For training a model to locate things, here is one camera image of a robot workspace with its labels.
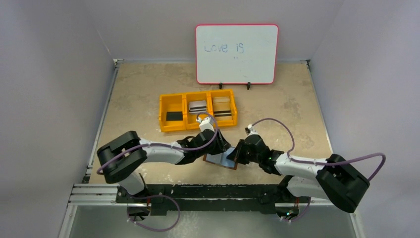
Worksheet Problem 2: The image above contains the brown leather card holder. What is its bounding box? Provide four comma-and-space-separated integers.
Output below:
202, 147, 239, 171

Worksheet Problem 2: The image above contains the yellow three-compartment plastic bin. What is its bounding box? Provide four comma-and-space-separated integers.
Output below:
159, 89, 238, 132

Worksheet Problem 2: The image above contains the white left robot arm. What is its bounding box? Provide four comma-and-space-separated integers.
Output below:
97, 129, 231, 203

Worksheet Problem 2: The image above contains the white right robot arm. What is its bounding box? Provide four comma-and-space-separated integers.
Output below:
227, 134, 370, 213

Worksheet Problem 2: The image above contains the striped card stack in bin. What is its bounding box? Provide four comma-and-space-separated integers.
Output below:
188, 100, 207, 114

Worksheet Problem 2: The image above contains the black card in bin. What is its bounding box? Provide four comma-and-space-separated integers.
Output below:
166, 111, 183, 121

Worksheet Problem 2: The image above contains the pink-framed whiteboard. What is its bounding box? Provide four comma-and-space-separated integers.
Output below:
195, 23, 280, 85

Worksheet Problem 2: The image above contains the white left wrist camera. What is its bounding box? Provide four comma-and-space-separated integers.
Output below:
196, 117, 215, 132

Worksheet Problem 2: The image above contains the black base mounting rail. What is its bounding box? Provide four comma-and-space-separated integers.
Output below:
115, 184, 309, 219

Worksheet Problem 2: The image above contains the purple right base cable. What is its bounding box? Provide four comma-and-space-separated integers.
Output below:
279, 197, 313, 224

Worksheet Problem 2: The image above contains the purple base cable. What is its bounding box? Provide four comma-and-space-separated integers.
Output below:
279, 197, 313, 224
121, 193, 181, 232

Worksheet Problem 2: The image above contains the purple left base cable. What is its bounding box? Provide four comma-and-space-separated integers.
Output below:
121, 193, 181, 232

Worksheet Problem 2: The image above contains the aluminium frame rail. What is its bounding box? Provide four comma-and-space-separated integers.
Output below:
68, 184, 117, 206

